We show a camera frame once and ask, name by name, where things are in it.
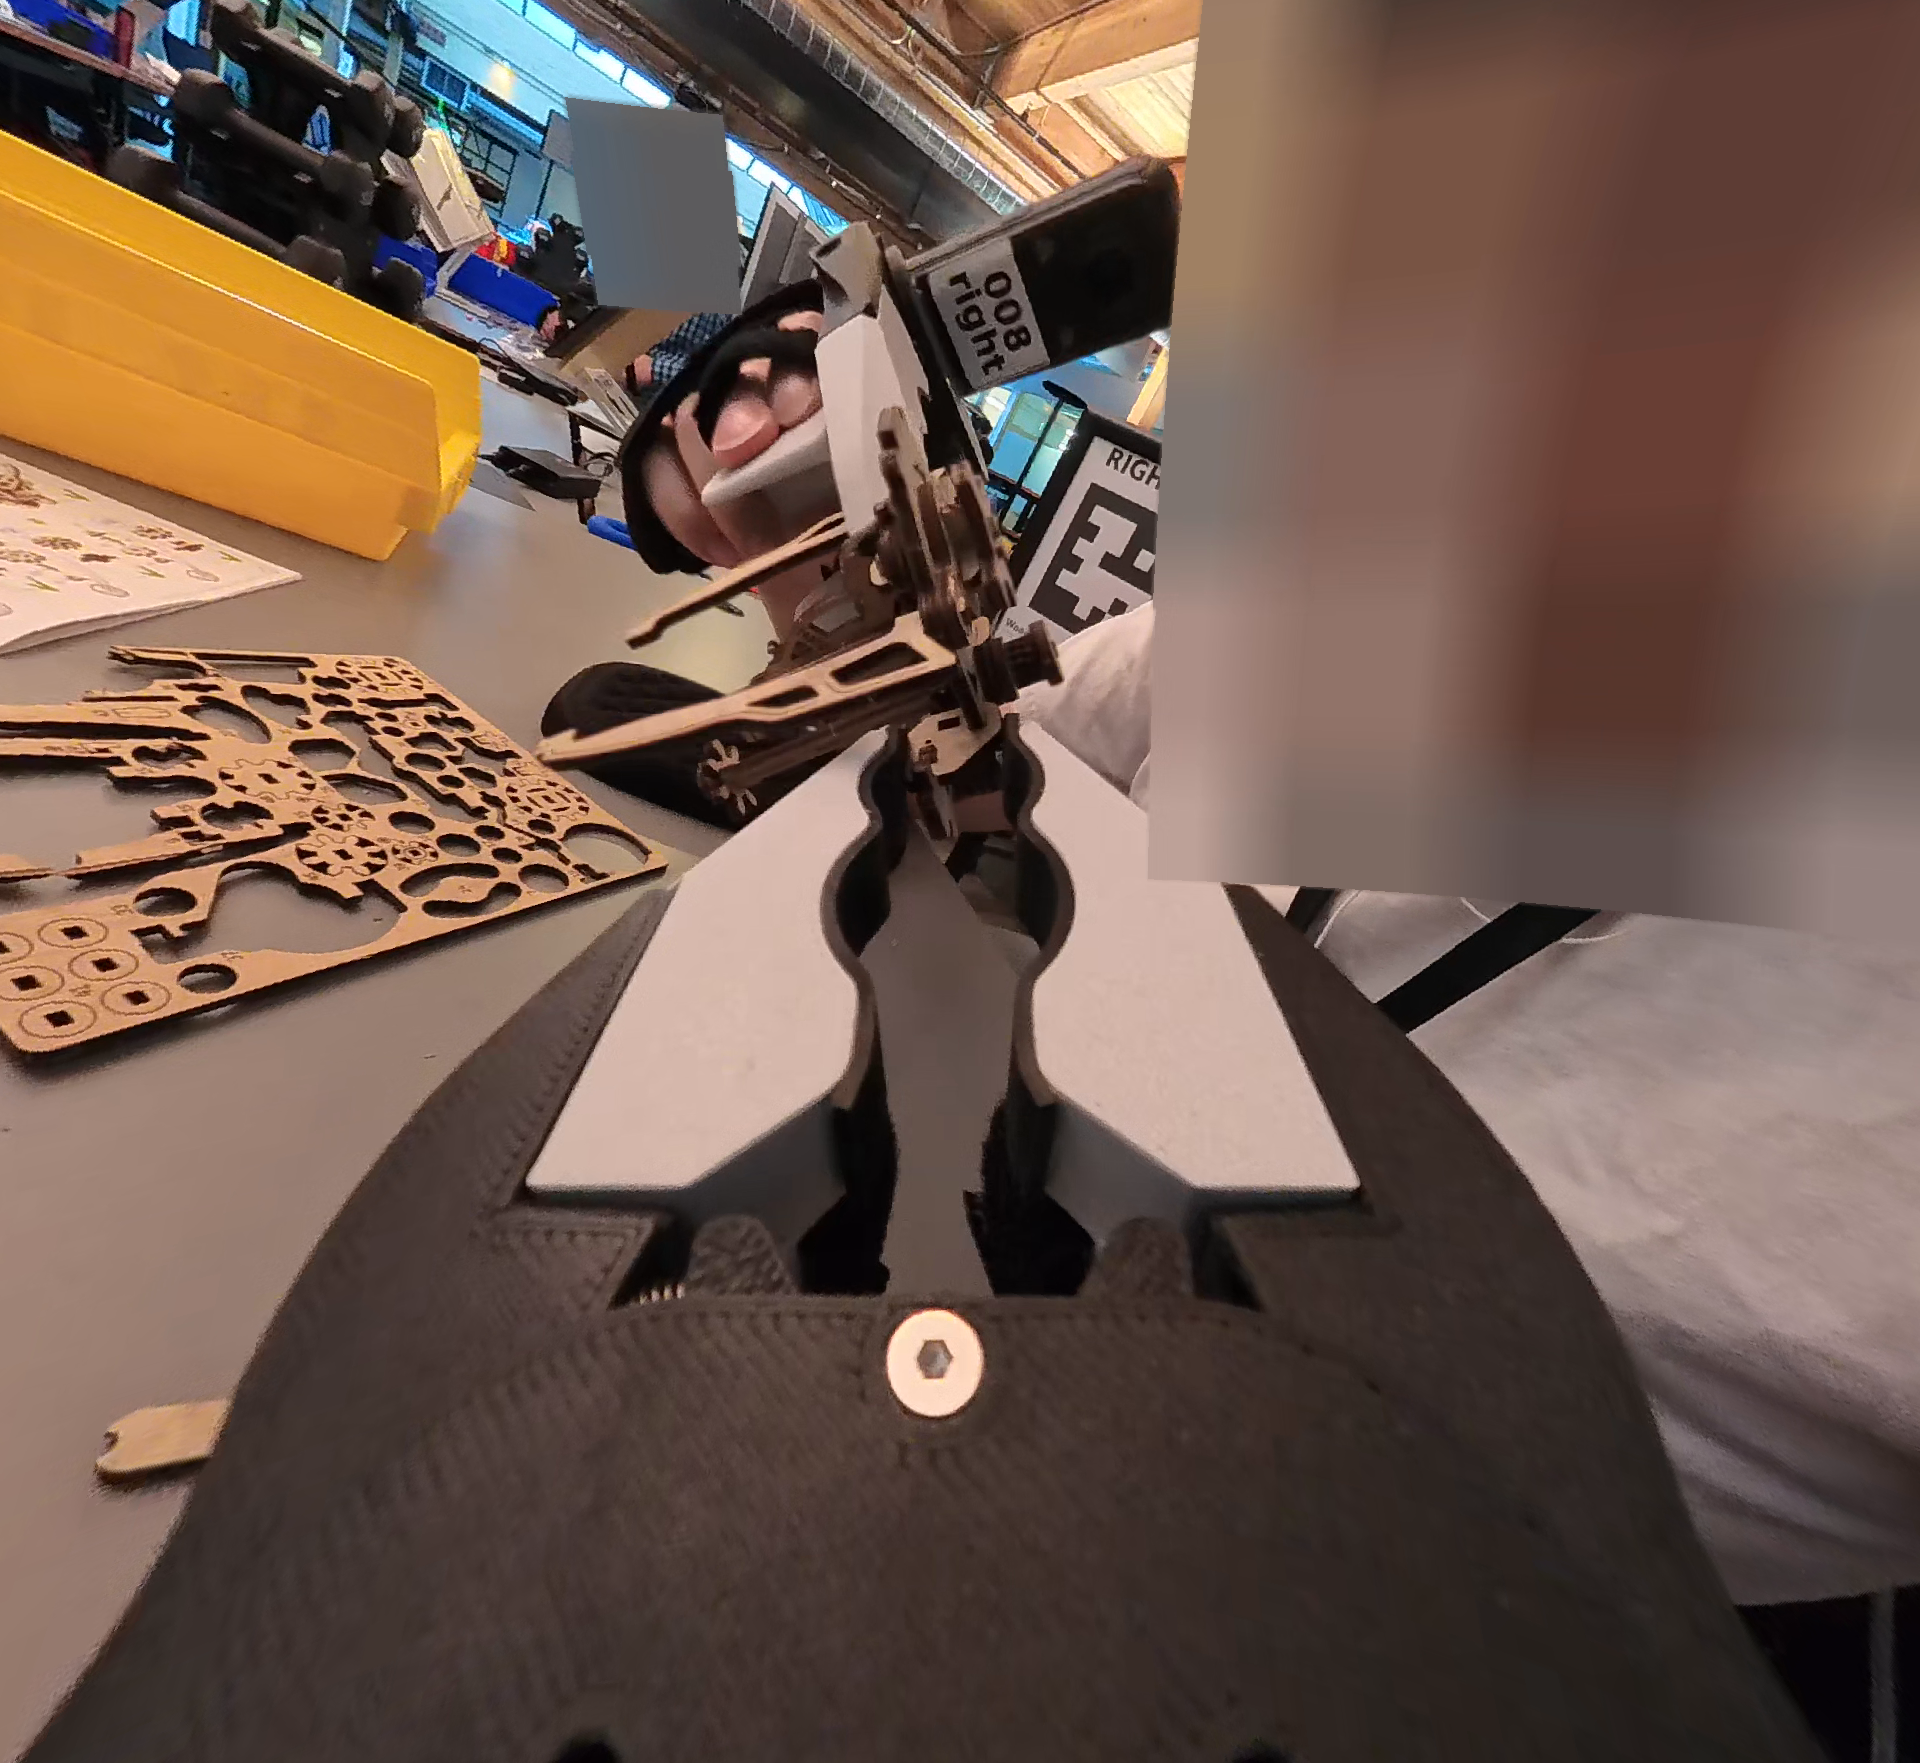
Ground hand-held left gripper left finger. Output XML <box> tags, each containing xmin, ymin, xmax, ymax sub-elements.
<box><xmin>524</xmin><ymin>735</ymin><xmax>902</xmax><ymax>1292</ymax></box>

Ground dark wooden mechanical model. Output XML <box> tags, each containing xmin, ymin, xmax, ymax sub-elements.
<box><xmin>536</xmin><ymin>405</ymin><xmax>1069</xmax><ymax>841</ymax></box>

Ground person's right hand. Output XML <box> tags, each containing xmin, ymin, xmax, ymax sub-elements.
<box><xmin>660</xmin><ymin>311</ymin><xmax>841</xmax><ymax>567</ymax></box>

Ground parts diagram booklet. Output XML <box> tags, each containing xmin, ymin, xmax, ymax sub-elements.
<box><xmin>0</xmin><ymin>450</ymin><xmax>304</xmax><ymax>659</ymax></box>

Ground yellow plastic bin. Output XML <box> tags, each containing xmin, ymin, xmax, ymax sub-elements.
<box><xmin>0</xmin><ymin>129</ymin><xmax>484</xmax><ymax>562</ymax></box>

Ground black dumbbell rack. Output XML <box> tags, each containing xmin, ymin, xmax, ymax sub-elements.
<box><xmin>108</xmin><ymin>0</ymin><xmax>440</xmax><ymax>313</ymax></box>

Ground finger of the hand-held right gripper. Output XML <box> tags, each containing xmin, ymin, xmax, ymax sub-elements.
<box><xmin>814</xmin><ymin>305</ymin><xmax>968</xmax><ymax>538</ymax></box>

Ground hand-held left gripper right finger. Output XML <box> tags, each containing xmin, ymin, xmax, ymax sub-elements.
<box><xmin>981</xmin><ymin>725</ymin><xmax>1369</xmax><ymax>1292</ymax></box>

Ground small loose wooden piece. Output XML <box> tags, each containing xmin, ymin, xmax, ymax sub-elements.
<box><xmin>94</xmin><ymin>1397</ymin><xmax>230</xmax><ymax>1483</ymax></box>

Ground laser-cut wooden parts sheet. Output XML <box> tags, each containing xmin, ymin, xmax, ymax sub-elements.
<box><xmin>0</xmin><ymin>642</ymin><xmax>672</xmax><ymax>1063</ymax></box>

